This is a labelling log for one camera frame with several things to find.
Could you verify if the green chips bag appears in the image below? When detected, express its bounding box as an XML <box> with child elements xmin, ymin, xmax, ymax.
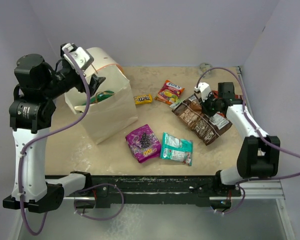
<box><xmin>89</xmin><ymin>90</ymin><xmax>115</xmax><ymax>105</ymax></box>

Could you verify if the brown chips bag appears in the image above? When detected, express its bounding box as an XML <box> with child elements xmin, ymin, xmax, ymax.
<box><xmin>172</xmin><ymin>94</ymin><xmax>232</xmax><ymax>146</ymax></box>

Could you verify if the brown paper bag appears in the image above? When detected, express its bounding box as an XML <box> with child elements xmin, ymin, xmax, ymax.
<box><xmin>64</xmin><ymin>65</ymin><xmax>139</xmax><ymax>145</ymax></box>

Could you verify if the orange fox's fruits candy bag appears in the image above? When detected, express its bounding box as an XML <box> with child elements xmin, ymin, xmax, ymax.
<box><xmin>154</xmin><ymin>80</ymin><xmax>185</xmax><ymax>105</ymax></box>

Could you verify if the red doritos bag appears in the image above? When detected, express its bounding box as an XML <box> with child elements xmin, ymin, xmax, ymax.
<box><xmin>212</xmin><ymin>90</ymin><xmax>243</xmax><ymax>100</ymax></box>

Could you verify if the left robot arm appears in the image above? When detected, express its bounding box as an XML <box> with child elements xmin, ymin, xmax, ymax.
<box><xmin>3</xmin><ymin>43</ymin><xmax>105</xmax><ymax>214</ymax></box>

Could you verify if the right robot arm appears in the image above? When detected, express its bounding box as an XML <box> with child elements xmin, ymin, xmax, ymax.
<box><xmin>195</xmin><ymin>82</ymin><xmax>281</xmax><ymax>196</ymax></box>

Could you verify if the teal fox's mint bag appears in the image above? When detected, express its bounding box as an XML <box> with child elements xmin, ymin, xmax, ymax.
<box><xmin>160</xmin><ymin>132</ymin><xmax>193</xmax><ymax>166</ymax></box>

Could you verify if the purple candy bag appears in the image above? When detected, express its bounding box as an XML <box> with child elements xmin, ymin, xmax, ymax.
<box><xmin>125</xmin><ymin>124</ymin><xmax>162</xmax><ymax>164</ymax></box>

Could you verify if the white orange cylinder container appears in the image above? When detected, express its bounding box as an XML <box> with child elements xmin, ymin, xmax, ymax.
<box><xmin>84</xmin><ymin>47</ymin><xmax>124</xmax><ymax>77</ymax></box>

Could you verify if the small green himalaya sachet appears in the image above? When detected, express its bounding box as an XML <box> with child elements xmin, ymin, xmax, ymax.
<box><xmin>169</xmin><ymin>99</ymin><xmax>182</xmax><ymax>109</ymax></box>

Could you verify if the tape roll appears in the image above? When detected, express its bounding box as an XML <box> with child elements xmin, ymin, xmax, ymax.
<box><xmin>199</xmin><ymin>62</ymin><xmax>212</xmax><ymax>72</ymax></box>

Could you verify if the yellow m&m's packet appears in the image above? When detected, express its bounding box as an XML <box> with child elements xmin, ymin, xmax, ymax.
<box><xmin>133</xmin><ymin>94</ymin><xmax>153</xmax><ymax>105</ymax></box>

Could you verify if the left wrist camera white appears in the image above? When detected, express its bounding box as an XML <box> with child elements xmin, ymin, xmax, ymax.
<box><xmin>61</xmin><ymin>43</ymin><xmax>94</xmax><ymax>71</ymax></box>

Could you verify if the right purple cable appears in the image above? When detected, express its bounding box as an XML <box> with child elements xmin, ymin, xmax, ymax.
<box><xmin>196</xmin><ymin>66</ymin><xmax>300</xmax><ymax>216</ymax></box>

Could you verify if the purple cable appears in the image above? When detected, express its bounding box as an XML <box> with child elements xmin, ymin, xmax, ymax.
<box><xmin>196</xmin><ymin>66</ymin><xmax>300</xmax><ymax>216</ymax></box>
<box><xmin>19</xmin><ymin>51</ymin><xmax>125</xmax><ymax>236</ymax></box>

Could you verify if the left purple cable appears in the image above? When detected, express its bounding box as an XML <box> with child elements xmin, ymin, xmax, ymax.
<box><xmin>19</xmin><ymin>51</ymin><xmax>125</xmax><ymax>236</ymax></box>

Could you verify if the black aluminium base frame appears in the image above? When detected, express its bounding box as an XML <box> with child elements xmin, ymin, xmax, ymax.
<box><xmin>18</xmin><ymin>65</ymin><xmax>290</xmax><ymax>211</ymax></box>

